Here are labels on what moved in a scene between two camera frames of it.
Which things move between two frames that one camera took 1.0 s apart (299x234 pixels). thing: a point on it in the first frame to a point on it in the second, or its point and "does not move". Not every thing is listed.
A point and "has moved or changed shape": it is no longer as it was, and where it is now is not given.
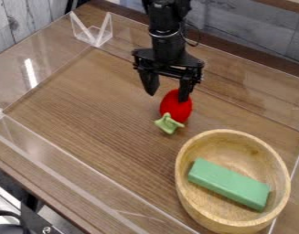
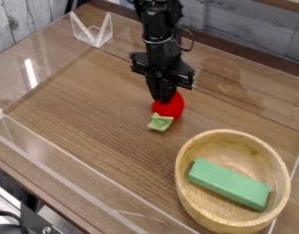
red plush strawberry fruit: [180, 110] has moved or changed shape
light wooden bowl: [249, 154] does not move
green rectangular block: [231, 184] does not move
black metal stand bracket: [34, 223] does not move
